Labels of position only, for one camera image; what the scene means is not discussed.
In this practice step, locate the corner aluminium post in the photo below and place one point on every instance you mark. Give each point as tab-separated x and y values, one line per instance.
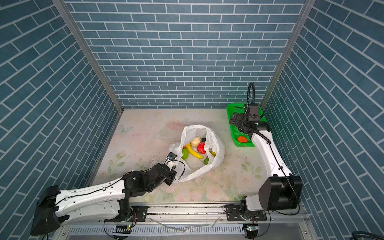
78	36
303	16

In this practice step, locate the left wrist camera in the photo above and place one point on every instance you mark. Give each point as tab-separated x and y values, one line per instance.
170	157

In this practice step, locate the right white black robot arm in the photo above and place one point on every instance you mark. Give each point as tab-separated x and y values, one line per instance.
281	189

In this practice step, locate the white plastic bag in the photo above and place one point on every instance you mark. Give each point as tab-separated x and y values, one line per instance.
192	167

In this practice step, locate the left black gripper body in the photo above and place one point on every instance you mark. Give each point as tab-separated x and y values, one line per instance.
169	179

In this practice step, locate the green pear fruit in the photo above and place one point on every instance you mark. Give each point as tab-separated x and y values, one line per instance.
185	153

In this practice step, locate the orange fruit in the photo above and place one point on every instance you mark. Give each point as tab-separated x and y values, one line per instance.
242	139

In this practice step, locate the beige potato-like fruit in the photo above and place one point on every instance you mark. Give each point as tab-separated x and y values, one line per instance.
196	142

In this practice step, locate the red strawberry fruit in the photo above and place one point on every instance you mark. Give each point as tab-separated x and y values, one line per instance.
201	148

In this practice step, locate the right corner aluminium post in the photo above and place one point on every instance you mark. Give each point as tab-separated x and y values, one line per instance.
303	16

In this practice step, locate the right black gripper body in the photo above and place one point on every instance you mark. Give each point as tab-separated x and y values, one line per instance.
240	121

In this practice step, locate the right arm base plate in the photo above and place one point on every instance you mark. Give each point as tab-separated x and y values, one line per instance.
236	213

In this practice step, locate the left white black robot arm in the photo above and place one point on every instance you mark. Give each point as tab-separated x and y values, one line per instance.
108	202

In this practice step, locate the left corner aluminium post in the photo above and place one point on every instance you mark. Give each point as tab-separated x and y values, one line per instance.
78	36

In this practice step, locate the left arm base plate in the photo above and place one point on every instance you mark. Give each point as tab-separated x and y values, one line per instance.
132	214

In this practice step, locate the yellow lemon fruit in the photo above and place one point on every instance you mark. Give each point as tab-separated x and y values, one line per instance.
194	153

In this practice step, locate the green plastic basket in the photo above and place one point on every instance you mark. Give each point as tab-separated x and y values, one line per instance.
235	132

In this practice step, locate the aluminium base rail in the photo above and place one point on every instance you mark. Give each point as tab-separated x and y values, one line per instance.
195	221

